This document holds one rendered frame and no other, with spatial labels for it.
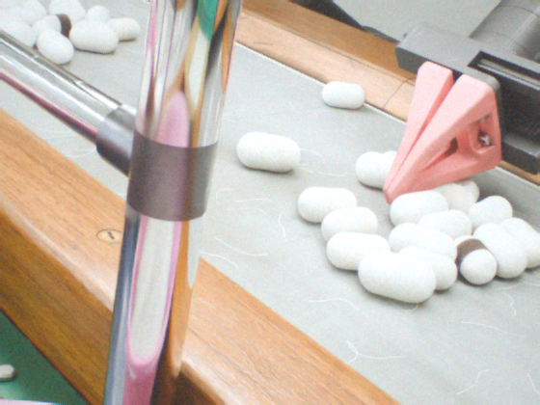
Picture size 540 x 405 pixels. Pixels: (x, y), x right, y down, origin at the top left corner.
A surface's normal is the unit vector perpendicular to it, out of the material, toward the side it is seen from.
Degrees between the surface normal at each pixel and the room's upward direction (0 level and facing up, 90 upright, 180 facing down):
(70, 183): 0
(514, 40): 42
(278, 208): 0
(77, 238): 0
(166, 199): 90
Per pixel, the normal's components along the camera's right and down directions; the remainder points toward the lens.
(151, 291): 0.00, 0.44
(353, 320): 0.18, -0.88
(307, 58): -0.36, -0.48
